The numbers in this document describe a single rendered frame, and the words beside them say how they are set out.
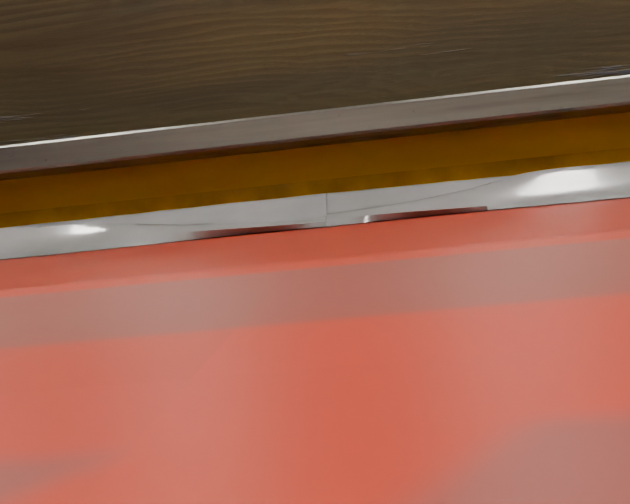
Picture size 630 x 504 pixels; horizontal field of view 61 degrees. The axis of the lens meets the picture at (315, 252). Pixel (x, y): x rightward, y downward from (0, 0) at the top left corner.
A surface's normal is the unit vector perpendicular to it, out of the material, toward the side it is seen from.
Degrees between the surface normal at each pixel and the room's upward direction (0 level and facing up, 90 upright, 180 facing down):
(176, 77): 90
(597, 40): 90
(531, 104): 90
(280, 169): 90
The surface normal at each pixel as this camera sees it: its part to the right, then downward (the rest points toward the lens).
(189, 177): -0.06, 0.08
